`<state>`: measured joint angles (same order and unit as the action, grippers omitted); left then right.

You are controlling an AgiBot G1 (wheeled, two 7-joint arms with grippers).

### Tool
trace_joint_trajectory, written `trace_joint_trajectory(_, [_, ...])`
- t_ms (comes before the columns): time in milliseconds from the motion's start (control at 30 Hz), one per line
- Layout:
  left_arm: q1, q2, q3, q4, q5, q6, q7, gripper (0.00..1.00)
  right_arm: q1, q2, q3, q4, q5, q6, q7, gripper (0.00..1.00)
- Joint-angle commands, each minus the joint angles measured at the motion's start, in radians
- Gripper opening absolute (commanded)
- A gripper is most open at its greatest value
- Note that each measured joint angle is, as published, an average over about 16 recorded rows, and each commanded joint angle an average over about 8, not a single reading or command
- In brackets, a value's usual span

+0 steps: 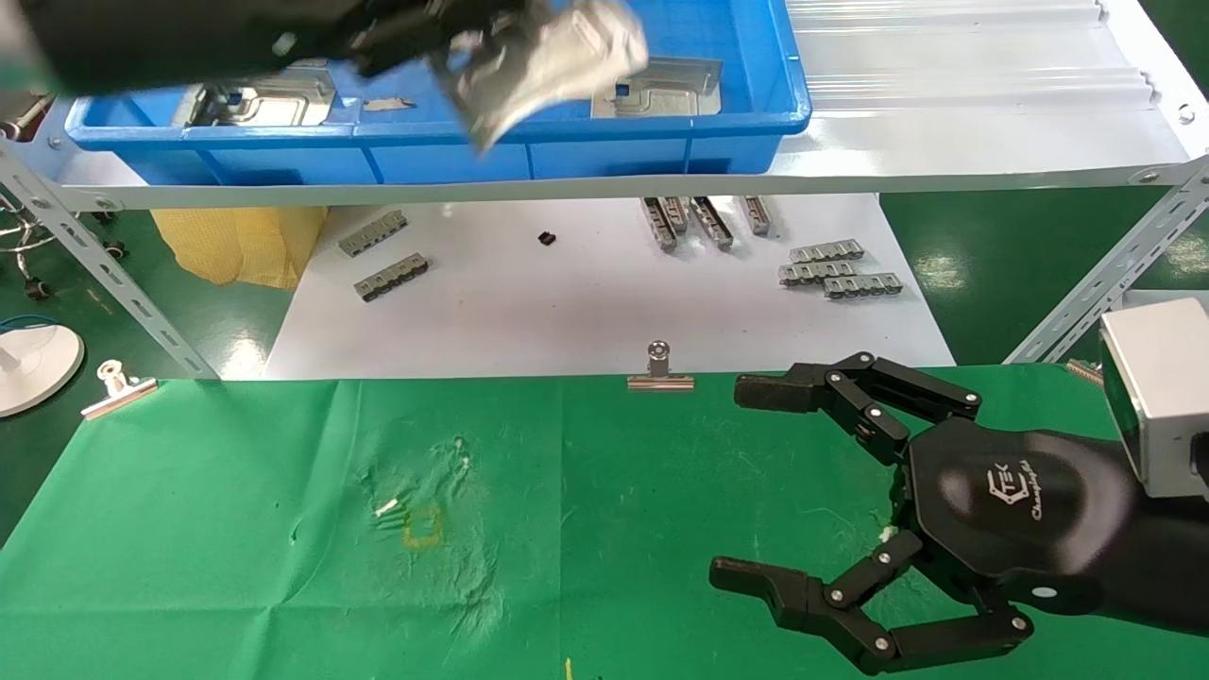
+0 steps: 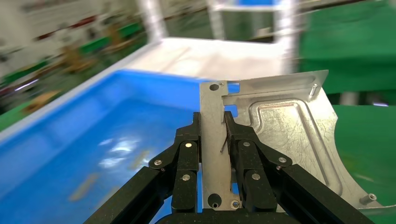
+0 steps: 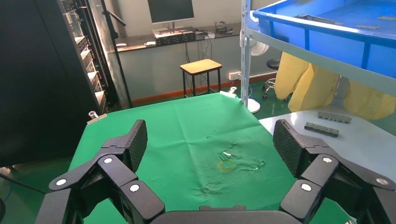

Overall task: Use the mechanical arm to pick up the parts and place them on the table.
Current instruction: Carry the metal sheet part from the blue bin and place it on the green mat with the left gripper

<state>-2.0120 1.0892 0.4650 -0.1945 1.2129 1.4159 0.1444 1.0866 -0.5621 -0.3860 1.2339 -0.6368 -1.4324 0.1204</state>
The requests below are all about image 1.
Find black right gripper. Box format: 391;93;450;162
708;352;1140;677

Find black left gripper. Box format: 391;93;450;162
264;0;532;79

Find stamped sheet metal part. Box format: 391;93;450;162
442;0;652;153
173;59;340;129
591;55;725;121

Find green cloth mat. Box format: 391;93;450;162
0;363;1209;680

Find blue plastic bin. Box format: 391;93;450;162
64;0;814;188

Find yellow mesh bag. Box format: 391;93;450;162
151;205;331;291

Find white metal shelf rack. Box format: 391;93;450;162
0;0;1209;382

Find clear corrugated plastic sheet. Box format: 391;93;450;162
784;0;1159;111

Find chrome chair base with casters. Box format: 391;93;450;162
0;194;129;304

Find white round base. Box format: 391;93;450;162
0;319;87;419

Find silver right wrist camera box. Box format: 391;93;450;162
1098;299;1209;500

